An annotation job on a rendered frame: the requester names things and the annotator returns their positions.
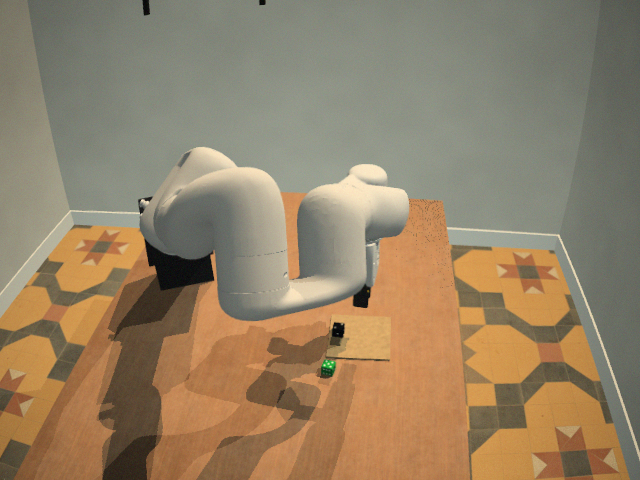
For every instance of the beige flat mat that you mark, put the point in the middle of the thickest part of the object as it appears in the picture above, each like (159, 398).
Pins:
(365, 338)

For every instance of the green die with white pips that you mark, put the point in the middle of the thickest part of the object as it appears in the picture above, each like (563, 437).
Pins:
(328, 367)

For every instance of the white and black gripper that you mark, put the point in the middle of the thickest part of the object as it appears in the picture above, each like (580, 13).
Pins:
(360, 299)

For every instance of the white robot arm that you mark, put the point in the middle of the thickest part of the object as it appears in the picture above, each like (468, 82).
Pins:
(246, 210)

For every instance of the black die with white pips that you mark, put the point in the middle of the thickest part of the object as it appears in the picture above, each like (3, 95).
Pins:
(338, 329)

